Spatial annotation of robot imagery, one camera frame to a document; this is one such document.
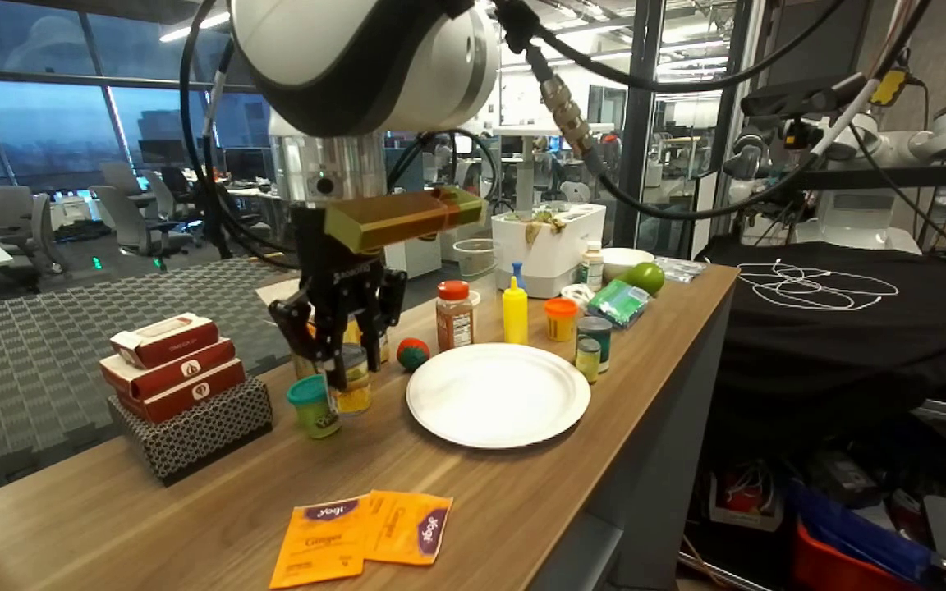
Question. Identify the teal lid play-doh tub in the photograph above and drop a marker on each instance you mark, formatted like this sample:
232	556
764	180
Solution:
314	411

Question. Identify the red lid spice jar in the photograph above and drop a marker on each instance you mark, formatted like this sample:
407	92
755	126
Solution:
453	313

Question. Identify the left orange tea packet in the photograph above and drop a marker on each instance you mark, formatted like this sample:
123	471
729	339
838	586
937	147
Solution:
323	542

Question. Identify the small yellow-green can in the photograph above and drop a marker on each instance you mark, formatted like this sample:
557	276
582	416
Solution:
588	358

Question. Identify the green snack bag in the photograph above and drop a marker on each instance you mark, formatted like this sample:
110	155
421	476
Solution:
621	302

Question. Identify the bottom red box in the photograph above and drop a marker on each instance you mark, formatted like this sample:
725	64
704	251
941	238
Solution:
184	396

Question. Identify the white bowl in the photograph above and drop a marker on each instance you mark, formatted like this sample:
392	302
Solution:
621	262

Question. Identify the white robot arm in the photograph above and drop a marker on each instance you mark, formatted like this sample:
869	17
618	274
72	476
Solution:
347	70

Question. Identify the yellow mustard bottle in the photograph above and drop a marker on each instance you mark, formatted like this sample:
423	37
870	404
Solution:
513	310

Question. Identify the red strawberry plush toy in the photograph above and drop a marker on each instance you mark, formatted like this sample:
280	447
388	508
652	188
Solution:
410	352

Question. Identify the black cloth table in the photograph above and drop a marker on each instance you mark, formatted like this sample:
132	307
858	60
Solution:
811	324

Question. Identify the top red box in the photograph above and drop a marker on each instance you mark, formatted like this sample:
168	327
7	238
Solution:
164	339

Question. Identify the white round plate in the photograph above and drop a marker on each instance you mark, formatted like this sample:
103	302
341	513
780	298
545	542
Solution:
496	396

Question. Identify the orange lid play-doh tub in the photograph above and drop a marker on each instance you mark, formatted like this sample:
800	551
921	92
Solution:
562	324

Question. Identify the green apple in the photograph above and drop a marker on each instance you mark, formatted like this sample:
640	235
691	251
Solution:
648	276

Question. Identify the yellow label tin can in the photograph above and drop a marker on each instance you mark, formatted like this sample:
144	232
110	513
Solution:
351	392

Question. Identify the right orange tea packet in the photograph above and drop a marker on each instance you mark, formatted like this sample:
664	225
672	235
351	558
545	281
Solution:
406	527

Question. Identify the red box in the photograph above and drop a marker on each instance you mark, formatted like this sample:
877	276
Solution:
142	383
164	339
184	396

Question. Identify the red bin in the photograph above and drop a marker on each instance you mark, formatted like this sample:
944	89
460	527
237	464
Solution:
821	565

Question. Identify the brown wrist camera box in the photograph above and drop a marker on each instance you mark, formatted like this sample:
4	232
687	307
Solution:
369	225

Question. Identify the orange tea packet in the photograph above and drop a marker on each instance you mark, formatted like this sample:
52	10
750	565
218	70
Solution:
323	542
406	527

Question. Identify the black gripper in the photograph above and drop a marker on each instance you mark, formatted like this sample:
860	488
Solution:
339	288

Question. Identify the large green label can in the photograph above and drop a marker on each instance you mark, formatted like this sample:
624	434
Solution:
594	327

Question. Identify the patterned grey box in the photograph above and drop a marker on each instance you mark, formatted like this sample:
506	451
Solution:
200	434

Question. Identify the middle red box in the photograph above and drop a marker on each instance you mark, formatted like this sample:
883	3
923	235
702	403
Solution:
142	383

